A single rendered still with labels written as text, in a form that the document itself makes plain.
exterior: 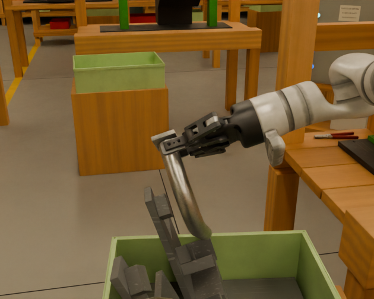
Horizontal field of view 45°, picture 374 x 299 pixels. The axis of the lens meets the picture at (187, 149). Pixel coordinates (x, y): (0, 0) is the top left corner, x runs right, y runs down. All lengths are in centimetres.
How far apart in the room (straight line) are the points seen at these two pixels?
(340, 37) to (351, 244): 77
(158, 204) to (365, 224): 62
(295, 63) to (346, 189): 45
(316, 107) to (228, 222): 209
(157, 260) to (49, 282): 147
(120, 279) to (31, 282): 187
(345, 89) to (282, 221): 110
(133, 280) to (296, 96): 37
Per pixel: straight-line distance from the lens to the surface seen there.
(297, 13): 152
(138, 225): 275
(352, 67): 72
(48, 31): 804
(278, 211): 176
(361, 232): 119
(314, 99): 73
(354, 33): 172
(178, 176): 71
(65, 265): 251
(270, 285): 104
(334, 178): 144
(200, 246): 96
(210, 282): 92
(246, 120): 71
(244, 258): 102
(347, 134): 177
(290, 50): 153
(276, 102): 72
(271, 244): 101
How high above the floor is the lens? 152
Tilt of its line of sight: 24 degrees down
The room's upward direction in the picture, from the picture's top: straight up
